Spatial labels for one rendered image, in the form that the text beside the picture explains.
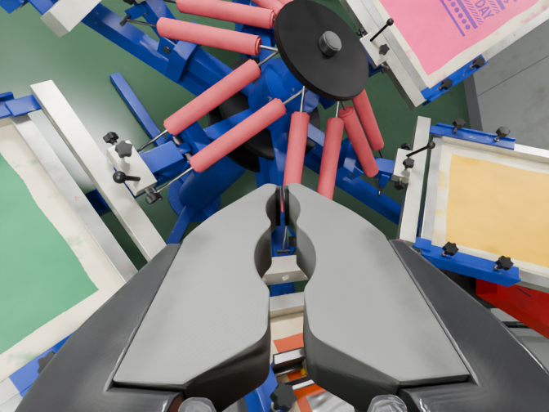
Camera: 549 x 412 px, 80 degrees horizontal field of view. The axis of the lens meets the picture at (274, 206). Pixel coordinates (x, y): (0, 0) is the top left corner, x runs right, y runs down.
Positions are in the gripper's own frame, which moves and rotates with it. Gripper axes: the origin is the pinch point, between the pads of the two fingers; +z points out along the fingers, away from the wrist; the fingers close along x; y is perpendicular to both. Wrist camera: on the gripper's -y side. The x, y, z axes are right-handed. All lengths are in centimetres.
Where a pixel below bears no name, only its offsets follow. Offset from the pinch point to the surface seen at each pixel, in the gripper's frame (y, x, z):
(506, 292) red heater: 98, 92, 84
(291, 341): 62, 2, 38
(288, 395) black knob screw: 52, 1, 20
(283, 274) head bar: 52, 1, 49
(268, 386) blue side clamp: 56, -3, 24
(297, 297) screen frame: 58, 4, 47
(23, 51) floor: 15, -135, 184
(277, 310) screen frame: 57, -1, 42
